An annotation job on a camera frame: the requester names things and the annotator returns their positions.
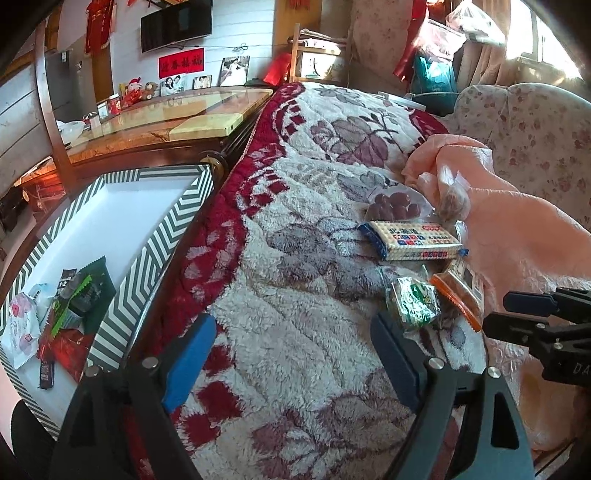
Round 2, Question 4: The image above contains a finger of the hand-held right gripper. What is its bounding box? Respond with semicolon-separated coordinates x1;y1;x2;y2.
502;287;591;320
481;311;591;358

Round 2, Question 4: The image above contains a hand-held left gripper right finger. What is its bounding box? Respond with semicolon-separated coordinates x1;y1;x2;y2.
369;311;536;480

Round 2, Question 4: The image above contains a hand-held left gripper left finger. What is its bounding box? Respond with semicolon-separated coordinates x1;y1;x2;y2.
48;314;218;480

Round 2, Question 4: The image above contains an orange cracker packet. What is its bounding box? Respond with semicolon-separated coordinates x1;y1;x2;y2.
429;256;485;333

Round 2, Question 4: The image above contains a blue label biscuit packet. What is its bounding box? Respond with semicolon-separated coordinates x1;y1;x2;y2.
358;220;469;261

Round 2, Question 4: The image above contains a green white chevron box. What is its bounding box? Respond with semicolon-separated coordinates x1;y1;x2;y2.
0;164;215;439

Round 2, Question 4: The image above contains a clear bag of red dates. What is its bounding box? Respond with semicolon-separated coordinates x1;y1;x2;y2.
365;185;435;224

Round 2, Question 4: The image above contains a white strawberry snack packet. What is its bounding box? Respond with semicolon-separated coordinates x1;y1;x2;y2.
0;291;44;370

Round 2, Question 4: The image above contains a pink fleece blanket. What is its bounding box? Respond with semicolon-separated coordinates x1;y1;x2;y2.
402;134;591;453

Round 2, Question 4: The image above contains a dark green snack packet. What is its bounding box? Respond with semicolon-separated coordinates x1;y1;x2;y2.
69;258;116;337

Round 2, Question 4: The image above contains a red snack packet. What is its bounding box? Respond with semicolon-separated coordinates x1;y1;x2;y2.
39;328;95;384

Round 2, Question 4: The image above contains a clear zip bag of walnuts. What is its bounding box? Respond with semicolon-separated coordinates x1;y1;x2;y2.
418;159;472;222

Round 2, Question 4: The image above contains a bright green sachet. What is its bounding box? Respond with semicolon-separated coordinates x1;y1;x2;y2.
51;274;93;337

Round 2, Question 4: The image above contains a red brown coffee sachet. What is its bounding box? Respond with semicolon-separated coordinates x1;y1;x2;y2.
38;360;57;391

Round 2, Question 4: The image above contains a floral armchair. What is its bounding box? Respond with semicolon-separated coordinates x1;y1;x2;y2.
455;83;591;232

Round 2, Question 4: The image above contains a red white floral printed blanket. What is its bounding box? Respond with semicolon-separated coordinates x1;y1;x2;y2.
124;83;490;480

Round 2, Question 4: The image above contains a wooden glass-top table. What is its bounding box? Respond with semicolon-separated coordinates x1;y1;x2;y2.
14;85;275;185

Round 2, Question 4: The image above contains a teal bag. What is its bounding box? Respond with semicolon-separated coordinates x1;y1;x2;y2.
412;53;458;95

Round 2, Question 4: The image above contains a white plastic bag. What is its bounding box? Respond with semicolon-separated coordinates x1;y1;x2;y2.
55;120;86;146

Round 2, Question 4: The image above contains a red white plush toy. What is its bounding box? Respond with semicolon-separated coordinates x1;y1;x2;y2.
121;78;144;107

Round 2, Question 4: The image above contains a wooden chair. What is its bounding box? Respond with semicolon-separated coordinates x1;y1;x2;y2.
0;23;116;185

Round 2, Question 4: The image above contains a floral curtain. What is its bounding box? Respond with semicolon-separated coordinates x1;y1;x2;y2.
348;0;416;93

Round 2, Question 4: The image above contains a wooden shelf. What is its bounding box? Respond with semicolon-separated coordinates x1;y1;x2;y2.
288;28;354;86

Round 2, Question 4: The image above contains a red hanging decoration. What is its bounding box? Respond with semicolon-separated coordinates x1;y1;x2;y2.
84;0;115;54

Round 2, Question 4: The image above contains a dark wooden bed frame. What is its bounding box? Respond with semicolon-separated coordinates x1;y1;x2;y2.
196;117;264;183

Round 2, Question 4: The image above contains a large wedding photo frame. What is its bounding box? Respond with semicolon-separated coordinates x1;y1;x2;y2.
219;55;251;88

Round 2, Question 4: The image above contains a red wall banner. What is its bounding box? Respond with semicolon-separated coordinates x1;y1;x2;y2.
158;46;205;80

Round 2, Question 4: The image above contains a wall television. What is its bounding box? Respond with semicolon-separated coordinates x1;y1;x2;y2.
141;0;214;54

